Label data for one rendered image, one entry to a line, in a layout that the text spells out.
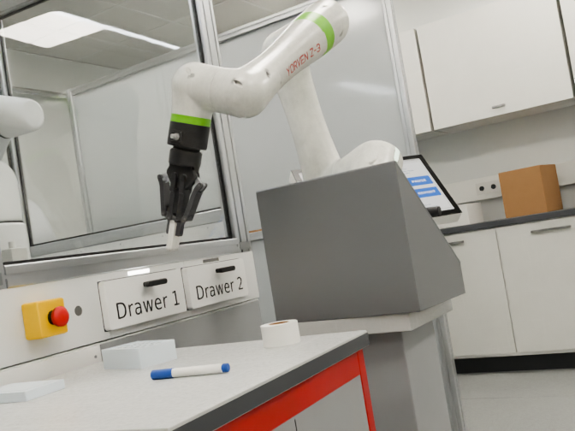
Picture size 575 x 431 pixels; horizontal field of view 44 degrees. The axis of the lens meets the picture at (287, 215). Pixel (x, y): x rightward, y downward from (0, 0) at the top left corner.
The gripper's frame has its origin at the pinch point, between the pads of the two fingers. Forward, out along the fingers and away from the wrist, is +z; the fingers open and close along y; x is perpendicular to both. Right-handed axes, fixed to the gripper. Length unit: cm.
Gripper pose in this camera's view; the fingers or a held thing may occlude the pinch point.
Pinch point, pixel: (174, 235)
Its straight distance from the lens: 167.5
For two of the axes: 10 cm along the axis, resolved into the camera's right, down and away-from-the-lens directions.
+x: 4.6, -0.3, 8.9
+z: -1.6, 9.8, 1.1
